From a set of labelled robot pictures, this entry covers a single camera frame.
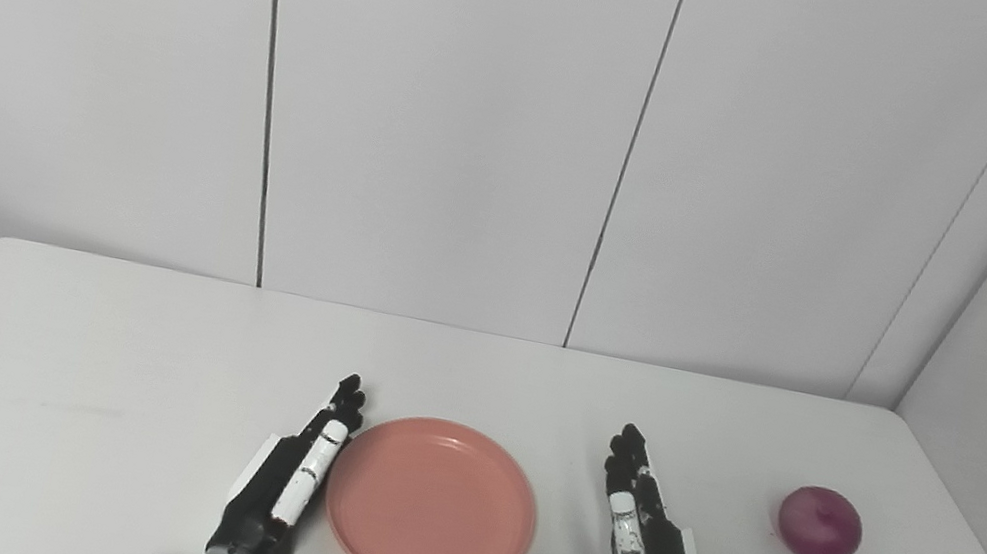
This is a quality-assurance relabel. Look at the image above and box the pink plastic plate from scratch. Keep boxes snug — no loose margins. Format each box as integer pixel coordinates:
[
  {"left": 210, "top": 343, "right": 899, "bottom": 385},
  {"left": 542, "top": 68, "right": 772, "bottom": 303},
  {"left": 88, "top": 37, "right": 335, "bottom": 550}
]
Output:
[{"left": 315, "top": 402, "right": 552, "bottom": 554}]

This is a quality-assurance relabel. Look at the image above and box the red onion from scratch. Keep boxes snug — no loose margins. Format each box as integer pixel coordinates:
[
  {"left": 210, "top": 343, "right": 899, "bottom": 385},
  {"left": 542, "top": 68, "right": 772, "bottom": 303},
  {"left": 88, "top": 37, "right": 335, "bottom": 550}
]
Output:
[{"left": 772, "top": 481, "right": 870, "bottom": 554}]

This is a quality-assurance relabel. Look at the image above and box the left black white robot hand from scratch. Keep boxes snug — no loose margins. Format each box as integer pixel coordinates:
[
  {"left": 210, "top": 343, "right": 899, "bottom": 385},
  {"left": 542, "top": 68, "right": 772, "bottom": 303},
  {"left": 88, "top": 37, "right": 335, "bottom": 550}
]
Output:
[{"left": 204, "top": 354, "right": 372, "bottom": 554}]

